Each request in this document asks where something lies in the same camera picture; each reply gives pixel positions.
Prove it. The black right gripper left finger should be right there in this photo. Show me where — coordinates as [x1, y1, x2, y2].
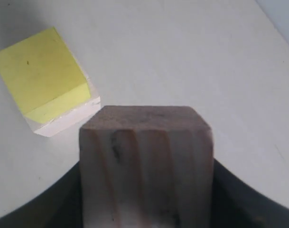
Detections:
[0, 163, 83, 228]

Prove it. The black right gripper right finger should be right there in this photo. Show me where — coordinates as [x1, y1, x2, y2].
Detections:
[210, 160, 289, 228]

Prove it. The medium wooden cube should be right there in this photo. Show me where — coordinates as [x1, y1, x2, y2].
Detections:
[79, 106, 214, 228]

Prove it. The yellow cube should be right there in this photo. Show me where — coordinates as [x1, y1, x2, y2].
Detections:
[0, 28, 91, 124]

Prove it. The large pale wooden cube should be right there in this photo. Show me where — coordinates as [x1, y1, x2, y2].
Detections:
[24, 72, 101, 137]

